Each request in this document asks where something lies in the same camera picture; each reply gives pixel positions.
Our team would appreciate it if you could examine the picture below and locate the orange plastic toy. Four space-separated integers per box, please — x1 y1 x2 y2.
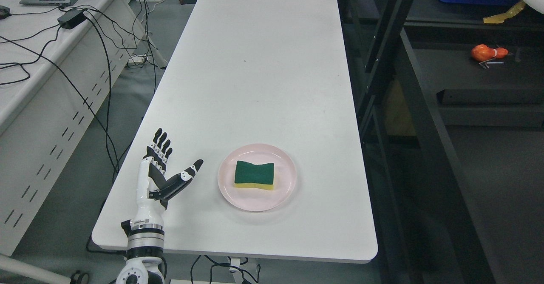
470 44 509 62

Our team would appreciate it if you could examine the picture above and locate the green yellow sponge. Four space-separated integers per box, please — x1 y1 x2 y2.
233 160 275 190

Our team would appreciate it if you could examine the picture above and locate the white power strip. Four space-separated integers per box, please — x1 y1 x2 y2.
127 55 147 67

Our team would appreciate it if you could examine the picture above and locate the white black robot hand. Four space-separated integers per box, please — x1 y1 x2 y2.
129 128 204 229

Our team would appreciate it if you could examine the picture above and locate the pink round plate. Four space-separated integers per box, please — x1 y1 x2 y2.
217 143 298 212

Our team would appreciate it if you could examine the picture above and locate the white table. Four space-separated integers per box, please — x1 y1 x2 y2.
93 0 378 264

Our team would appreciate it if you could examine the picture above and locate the dark grey metal shelf rack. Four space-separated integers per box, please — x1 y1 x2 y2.
338 0 543 284

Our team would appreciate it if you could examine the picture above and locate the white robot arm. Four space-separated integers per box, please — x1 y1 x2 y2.
115 220 166 284

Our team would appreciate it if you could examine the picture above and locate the white side desk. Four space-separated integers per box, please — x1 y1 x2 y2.
0 0 144 256

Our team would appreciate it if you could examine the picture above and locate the black power adapter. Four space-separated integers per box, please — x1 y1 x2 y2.
57 9 87 30

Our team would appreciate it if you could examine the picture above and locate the yellow tape piece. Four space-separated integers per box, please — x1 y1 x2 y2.
482 0 526 24

